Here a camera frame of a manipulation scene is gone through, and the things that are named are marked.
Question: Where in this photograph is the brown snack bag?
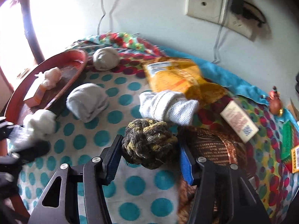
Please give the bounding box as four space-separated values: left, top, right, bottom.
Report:
177 126 247 223

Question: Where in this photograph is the yellow grey rope knot ball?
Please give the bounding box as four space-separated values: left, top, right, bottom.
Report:
122 118 178 169

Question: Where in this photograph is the round red tray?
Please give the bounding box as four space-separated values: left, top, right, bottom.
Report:
1 49 88 223

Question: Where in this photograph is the yellow cartoon medicine box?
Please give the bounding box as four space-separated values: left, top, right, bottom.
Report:
23 78 46 108

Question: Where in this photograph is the red white medicine box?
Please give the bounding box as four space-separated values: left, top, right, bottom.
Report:
220 100 259 143

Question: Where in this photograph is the yellow barcode box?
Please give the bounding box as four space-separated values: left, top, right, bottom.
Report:
285 146 299 173

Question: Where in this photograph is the green medicine box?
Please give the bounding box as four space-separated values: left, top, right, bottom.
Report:
280 121 293 160

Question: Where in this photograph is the plastic wrapped white wad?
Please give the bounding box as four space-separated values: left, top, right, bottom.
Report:
35 67 62 90

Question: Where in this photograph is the grey rolled sock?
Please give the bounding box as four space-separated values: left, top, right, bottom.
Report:
66 83 108 123

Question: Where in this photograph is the small brown figurine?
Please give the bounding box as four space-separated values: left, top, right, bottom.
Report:
260 86 283 117

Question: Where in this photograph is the brown cardboard box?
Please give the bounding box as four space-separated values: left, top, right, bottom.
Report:
287 98 299 122

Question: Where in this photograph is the teal blue towel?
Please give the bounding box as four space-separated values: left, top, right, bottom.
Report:
161 46 299 131

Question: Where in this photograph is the polka dot cloth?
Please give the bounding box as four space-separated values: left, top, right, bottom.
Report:
18 32 298 223

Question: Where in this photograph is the yellow snack bag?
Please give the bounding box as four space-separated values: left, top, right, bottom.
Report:
142 57 227 108

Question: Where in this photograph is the beige rolled sock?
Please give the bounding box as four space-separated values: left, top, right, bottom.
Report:
92 47 120 71

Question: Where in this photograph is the white wall socket plate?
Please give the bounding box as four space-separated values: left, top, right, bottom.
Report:
185 0 255 40

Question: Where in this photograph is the thin black wall cable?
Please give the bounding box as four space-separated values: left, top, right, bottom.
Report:
97 0 108 35

